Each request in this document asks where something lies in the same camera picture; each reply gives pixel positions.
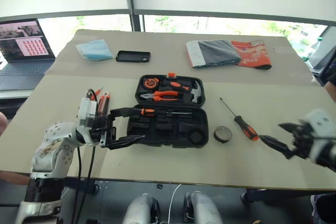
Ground dark fabric with purple trim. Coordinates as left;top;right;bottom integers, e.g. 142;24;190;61
310;193;336;224

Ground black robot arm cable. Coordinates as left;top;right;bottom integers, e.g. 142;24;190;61
70;146;82;224
78;145;97;224

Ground bystander in dark clothes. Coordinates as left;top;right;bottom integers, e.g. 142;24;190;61
319;58;336;103

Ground hammer with orange black handle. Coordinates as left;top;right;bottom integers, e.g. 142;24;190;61
160;79;203;104

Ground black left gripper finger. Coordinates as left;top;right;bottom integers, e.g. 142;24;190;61
109;107;144;124
104;134;146;151

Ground orange black utility knife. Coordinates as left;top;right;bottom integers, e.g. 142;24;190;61
97;91;111;116

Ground red orange booklet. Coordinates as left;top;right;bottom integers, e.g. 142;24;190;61
230;39;272;72

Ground thin white cable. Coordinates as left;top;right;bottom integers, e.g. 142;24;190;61
167;183;183;224

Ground orange black tape measure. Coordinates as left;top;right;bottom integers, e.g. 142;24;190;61
143;77;160;89

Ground dark window frame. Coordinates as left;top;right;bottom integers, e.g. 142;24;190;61
0;0;336;32

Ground black plastic tool case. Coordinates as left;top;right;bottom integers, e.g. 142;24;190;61
127;72;210;149

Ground dark folded cloth in bag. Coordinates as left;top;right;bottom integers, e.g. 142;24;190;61
185;39;243;70

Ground black tape roll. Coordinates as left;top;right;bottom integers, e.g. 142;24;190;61
213;125;233;144

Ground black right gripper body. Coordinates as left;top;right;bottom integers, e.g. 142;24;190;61
291;120;316;160

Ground black looped wrist cable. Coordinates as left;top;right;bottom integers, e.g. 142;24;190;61
86;88;99;103

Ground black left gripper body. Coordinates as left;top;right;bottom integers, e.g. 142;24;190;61
89;115;118;148

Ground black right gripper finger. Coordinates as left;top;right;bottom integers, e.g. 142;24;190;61
278;122;303;133
258;134;296;160

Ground blue face mask pack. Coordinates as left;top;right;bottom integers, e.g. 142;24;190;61
76;39;114;62

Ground open dark laptop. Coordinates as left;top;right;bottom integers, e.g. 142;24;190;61
0;18;57;91

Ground orange black cross screwdriver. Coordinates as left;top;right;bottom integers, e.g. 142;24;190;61
219;97;260;142

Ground silver rounded shape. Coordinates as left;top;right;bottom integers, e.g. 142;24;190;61
122;194;161;224
183;191;224;224

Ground orange handled pliers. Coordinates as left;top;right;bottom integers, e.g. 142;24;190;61
139;90;180;102

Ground dark grey panel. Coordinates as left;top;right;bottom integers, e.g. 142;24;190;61
304;26;336;78

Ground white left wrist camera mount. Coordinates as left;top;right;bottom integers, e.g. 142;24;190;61
76;97;98;131

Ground black phone case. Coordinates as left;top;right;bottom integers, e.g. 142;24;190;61
115;50;152;63

